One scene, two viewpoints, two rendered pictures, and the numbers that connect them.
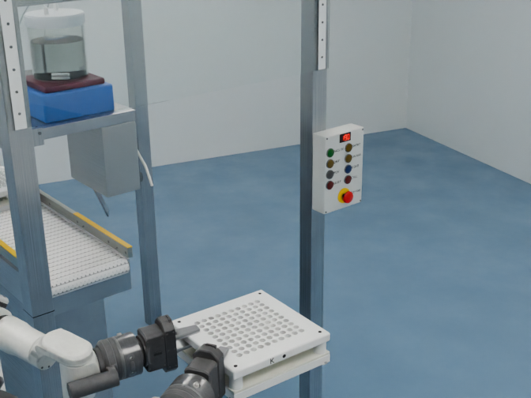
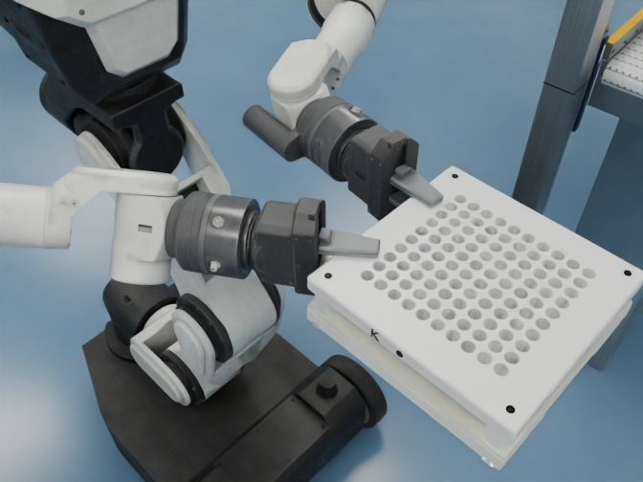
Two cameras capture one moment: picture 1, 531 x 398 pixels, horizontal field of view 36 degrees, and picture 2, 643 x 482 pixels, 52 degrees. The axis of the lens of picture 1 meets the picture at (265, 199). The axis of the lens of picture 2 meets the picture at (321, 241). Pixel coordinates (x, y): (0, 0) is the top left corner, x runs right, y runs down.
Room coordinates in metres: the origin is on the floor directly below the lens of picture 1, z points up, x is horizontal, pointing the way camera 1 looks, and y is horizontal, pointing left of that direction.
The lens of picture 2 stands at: (1.27, -0.36, 1.56)
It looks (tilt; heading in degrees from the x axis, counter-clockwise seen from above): 46 degrees down; 80
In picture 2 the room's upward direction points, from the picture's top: straight up
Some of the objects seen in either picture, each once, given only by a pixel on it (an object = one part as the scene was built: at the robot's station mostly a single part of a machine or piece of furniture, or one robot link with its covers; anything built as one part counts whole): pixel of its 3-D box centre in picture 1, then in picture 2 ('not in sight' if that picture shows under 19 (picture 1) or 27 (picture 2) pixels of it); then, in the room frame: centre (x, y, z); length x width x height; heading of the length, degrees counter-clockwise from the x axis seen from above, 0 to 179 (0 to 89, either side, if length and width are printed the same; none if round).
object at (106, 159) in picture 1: (102, 149); not in sight; (2.19, 0.46, 1.23); 0.22 x 0.11 x 0.20; 39
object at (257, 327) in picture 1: (248, 331); (476, 280); (1.50, 0.04, 1.05); 0.25 x 0.24 x 0.02; 36
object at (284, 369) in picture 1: (249, 350); (469, 310); (1.50, 0.04, 1.00); 0.24 x 0.24 x 0.02; 36
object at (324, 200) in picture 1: (337, 168); not in sight; (2.49, -0.24, 1.06); 0.17 x 0.06 x 0.26; 129
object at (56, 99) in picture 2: not in sight; (106, 105); (1.08, 0.62, 0.92); 0.28 x 0.13 x 0.18; 126
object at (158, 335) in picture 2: not in sight; (189, 349); (1.12, 0.56, 0.28); 0.21 x 0.20 x 0.13; 126
